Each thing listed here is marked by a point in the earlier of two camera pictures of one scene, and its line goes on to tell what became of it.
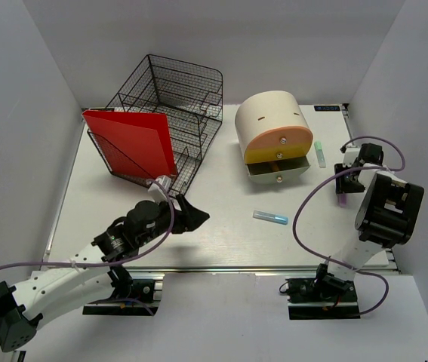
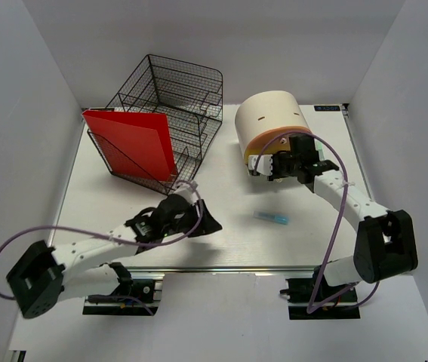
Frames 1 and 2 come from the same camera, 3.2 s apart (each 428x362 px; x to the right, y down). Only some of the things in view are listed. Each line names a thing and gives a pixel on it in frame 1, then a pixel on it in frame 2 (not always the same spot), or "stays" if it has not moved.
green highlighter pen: [320, 154] stays
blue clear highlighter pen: [270, 217] stays
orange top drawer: [282, 139] stays
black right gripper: [342, 185] to [275, 157]
